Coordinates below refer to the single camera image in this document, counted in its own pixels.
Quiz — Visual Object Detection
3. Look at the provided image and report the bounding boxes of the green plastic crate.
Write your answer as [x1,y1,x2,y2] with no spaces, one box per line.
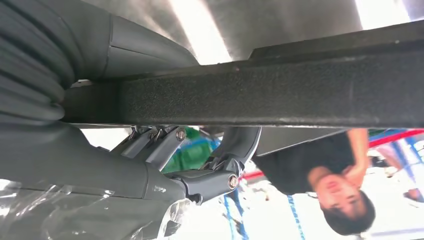
[161,126,221,175]

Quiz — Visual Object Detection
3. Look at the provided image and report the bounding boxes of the person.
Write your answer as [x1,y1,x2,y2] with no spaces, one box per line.
[251,127,377,237]

